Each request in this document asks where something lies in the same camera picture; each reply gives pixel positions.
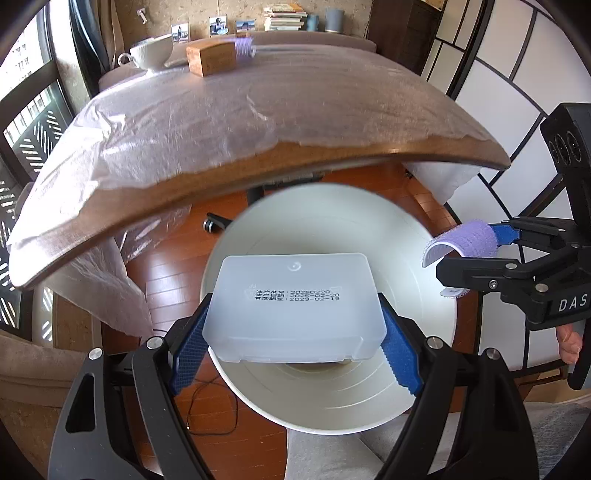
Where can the small blue cylinder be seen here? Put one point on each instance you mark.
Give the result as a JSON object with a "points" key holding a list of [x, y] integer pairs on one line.
{"points": [[313, 23]]}

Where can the wooden box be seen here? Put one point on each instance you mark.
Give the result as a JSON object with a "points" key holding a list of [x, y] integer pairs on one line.
{"points": [[212, 57]]}

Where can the white wall hook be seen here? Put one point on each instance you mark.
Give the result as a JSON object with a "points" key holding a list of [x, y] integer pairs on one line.
{"points": [[143, 16]]}

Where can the purple hair roller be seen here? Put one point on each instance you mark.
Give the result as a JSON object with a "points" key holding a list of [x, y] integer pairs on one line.
{"points": [[245, 46]]}

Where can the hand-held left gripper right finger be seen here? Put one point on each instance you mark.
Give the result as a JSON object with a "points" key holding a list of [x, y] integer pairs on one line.
{"points": [[401, 355]]}

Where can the white ceramic cup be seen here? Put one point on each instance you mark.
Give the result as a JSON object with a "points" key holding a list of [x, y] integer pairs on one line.
{"points": [[150, 50]]}

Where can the paper sliding screen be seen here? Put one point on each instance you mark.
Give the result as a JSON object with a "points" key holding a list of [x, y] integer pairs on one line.
{"points": [[498, 101]]}

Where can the black office chair base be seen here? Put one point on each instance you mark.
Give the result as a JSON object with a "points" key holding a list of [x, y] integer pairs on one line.
{"points": [[214, 224]]}

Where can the dark wooden cabinet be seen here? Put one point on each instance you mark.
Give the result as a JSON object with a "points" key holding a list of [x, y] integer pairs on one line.
{"points": [[401, 32]]}

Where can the stack of books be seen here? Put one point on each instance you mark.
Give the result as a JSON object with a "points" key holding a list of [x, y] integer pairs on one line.
{"points": [[284, 18]]}

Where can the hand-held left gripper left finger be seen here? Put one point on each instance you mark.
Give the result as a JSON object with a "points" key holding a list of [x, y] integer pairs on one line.
{"points": [[189, 355]]}

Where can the translucent plastic box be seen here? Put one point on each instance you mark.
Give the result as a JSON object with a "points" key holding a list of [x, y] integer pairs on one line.
{"points": [[295, 323]]}

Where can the person's grey trouser leg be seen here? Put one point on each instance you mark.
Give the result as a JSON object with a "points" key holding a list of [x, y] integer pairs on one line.
{"points": [[323, 457], [563, 438]]}

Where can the purple velcro strip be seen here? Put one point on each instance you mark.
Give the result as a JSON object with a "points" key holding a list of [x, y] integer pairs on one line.
{"points": [[475, 237]]}

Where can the small photo print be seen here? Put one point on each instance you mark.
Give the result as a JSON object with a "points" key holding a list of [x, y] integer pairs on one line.
{"points": [[245, 26], [180, 33], [218, 26]]}

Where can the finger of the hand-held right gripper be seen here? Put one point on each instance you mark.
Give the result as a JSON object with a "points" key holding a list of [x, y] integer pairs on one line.
{"points": [[480, 272], [505, 233]]}

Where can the beige sofa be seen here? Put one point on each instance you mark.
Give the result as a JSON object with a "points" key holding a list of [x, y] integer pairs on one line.
{"points": [[32, 369]]}

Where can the window curtain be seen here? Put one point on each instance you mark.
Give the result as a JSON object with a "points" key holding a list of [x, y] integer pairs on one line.
{"points": [[97, 32]]}

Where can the dark framed window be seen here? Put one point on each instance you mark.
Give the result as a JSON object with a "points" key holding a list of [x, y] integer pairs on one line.
{"points": [[32, 115]]}

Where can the person's right hand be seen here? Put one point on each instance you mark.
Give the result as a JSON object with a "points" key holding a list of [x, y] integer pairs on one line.
{"points": [[570, 344]]}

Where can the white plastic waste bin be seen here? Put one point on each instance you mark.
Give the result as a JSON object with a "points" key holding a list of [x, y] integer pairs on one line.
{"points": [[323, 401]]}

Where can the large grey-blue cylinder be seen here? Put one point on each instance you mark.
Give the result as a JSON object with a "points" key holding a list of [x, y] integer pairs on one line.
{"points": [[337, 21]]}

